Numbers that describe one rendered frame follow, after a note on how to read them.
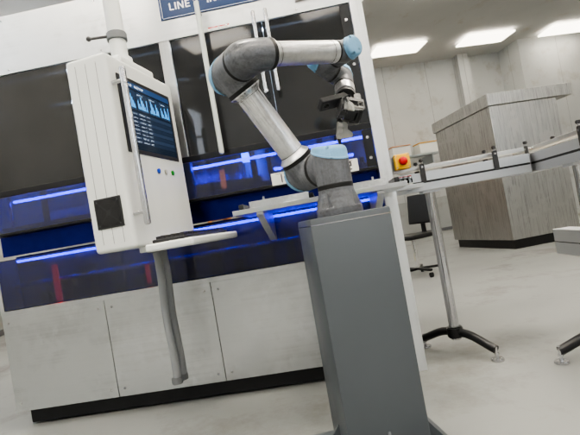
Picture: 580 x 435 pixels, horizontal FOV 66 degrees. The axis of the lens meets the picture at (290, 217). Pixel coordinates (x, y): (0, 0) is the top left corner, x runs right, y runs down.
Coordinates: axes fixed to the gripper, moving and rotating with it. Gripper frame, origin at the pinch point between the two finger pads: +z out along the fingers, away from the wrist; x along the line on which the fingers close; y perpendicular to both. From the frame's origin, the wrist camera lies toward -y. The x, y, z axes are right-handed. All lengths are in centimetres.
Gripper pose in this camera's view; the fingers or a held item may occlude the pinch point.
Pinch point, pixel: (344, 129)
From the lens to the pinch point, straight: 156.6
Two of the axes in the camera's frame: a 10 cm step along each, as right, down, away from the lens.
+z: 0.1, 7.7, -6.4
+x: -2.1, 6.3, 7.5
